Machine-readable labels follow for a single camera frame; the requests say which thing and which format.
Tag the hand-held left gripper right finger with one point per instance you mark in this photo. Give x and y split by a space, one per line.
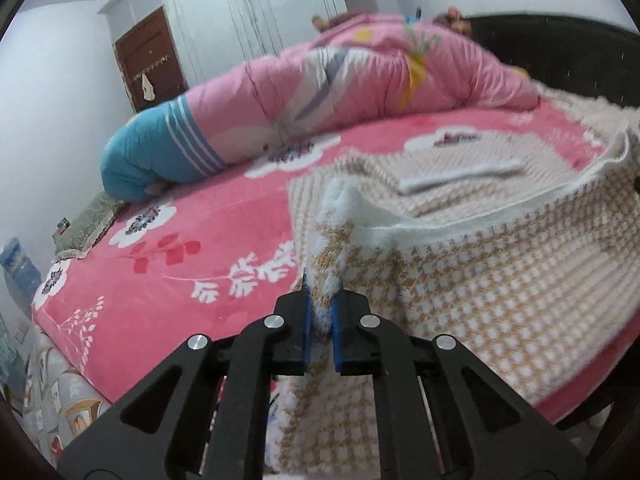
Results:
338 332

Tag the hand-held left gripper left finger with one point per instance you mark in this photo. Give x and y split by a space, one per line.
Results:
308 330

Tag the beige white checkered knit cardigan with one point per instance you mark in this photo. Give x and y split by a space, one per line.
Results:
475 270

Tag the pink floral blanket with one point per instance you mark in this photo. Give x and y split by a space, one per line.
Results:
175 300

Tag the grey-green patterned pillow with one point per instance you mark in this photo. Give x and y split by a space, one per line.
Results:
90 225

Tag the grey patterned bedsheet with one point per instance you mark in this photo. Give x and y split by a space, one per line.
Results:
60 400

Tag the pink quilt with blue end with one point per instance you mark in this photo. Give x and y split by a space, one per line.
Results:
360 75

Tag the pale item hanging on door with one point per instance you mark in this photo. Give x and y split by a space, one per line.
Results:
147 87

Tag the blue packet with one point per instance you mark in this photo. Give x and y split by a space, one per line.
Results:
17 272

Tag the teal patterned cloth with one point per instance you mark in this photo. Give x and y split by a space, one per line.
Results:
6 350

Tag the brown fuzzy object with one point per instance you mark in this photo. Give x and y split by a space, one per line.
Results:
454 20
327 21

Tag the white wardrobe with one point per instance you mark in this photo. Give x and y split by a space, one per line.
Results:
250 15

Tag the brown wooden door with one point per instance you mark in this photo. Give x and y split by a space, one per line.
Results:
150 50

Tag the dark headboard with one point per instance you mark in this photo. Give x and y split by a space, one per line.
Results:
565 50

